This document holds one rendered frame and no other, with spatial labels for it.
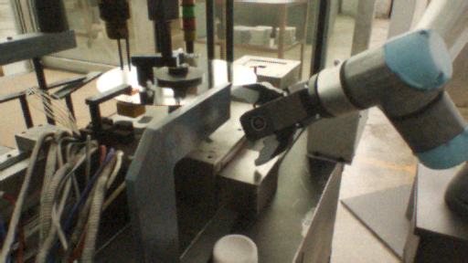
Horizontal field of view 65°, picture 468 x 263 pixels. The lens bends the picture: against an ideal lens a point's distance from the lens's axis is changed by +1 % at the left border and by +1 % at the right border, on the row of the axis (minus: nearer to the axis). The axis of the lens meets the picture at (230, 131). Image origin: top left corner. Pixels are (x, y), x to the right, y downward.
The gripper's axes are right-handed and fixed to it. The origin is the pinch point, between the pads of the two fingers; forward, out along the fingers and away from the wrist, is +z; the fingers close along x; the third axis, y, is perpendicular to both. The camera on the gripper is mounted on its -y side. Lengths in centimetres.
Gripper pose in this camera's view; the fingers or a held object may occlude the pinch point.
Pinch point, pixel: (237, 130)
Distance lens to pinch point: 67.7
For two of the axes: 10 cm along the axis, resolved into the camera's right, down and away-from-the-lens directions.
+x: -3.7, -9.3, -0.1
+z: -6.1, 2.3, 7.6
